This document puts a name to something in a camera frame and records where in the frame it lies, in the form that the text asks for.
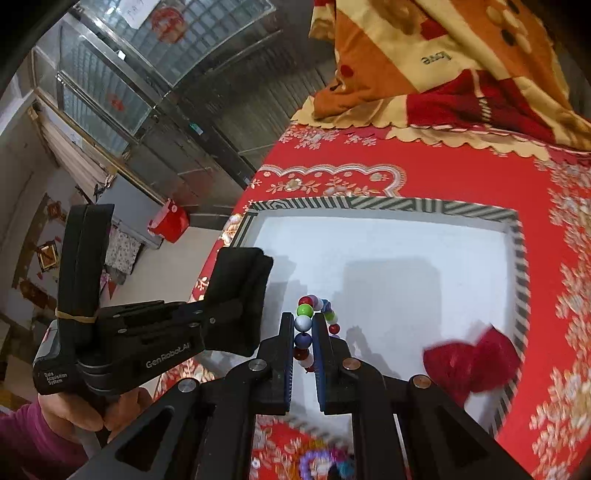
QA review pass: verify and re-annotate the black knitted hair band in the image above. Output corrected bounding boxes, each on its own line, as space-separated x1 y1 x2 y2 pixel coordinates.
204 247 273 357

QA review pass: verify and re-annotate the metal glass door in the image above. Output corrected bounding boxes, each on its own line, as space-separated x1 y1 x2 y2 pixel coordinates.
30 0 335 228

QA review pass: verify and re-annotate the striped white tray box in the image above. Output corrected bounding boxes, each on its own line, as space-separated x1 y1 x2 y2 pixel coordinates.
202 197 532 439

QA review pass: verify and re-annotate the person left hand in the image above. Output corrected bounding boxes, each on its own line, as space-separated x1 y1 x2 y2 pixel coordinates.
37 387 152 442

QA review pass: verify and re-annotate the multicolour bead bracelet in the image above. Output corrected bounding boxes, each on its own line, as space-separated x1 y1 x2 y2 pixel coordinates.
292 294 342 374

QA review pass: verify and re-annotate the red bag on floor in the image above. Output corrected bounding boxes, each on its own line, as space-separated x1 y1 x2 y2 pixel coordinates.
147 199 189 243

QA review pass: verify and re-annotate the magenta sleeve forearm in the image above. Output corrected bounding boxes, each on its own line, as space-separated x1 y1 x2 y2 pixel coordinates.
0 401 87 479

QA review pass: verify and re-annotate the orange red patterned blanket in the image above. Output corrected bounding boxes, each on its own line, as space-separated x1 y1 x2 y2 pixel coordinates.
291 1 590 156

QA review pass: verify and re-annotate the red velvet bow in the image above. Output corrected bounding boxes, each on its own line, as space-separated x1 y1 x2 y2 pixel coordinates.
423 326 521 407

